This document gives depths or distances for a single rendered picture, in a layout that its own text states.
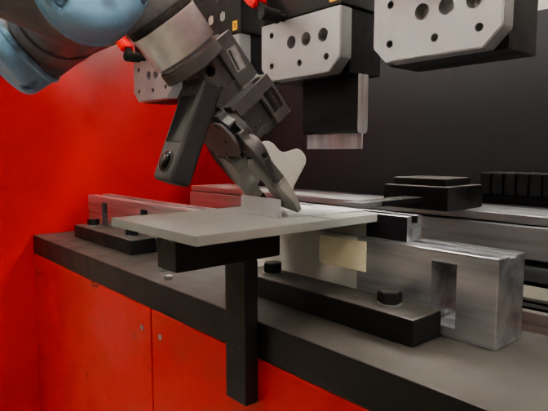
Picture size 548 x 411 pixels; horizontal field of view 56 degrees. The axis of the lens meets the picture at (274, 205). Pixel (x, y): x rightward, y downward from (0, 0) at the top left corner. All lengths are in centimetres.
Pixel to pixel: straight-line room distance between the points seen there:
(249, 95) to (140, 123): 94
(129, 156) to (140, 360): 70
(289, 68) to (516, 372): 45
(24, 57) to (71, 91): 93
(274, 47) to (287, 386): 44
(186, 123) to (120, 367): 57
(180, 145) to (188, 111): 4
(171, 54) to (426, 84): 79
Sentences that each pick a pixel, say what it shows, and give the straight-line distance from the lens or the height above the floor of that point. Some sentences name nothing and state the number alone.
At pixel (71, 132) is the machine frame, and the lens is 142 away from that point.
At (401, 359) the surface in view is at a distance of 54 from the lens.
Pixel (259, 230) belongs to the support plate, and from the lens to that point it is 51.
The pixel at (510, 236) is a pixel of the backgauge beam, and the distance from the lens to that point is 85.
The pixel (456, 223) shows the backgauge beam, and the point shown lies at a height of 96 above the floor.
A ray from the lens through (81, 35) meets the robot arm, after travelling 38.
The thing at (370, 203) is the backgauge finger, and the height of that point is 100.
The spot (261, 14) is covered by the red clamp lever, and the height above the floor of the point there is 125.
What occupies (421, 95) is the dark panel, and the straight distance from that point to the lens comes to 124.
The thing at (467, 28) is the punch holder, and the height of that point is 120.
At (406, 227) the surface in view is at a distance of 63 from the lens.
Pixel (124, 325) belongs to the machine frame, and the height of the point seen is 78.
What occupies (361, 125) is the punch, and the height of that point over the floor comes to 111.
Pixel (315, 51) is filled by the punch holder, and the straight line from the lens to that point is 69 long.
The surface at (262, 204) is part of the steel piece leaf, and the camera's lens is 61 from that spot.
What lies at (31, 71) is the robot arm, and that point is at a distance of 50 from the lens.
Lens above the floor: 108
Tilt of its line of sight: 6 degrees down
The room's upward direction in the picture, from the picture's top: straight up
